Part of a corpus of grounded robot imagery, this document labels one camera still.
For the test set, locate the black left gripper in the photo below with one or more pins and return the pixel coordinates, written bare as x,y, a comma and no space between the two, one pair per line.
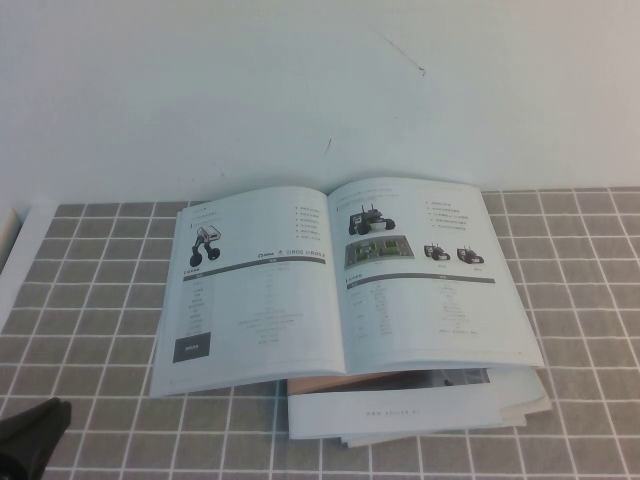
30,445

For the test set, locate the white product catalogue book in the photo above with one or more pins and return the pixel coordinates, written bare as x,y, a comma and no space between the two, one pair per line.
275,320

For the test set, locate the brown cover book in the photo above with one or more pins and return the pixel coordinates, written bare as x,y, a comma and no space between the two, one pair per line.
325,385

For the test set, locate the beige flat board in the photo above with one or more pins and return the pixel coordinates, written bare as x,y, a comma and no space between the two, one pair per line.
6,240

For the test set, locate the white booklet with web address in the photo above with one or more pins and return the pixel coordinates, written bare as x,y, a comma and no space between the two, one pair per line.
350,421

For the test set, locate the beige edged booklet stack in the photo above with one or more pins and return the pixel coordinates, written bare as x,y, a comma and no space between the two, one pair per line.
520,395

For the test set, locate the grey white checked tablecloth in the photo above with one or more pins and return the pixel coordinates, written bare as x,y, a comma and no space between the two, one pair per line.
590,300

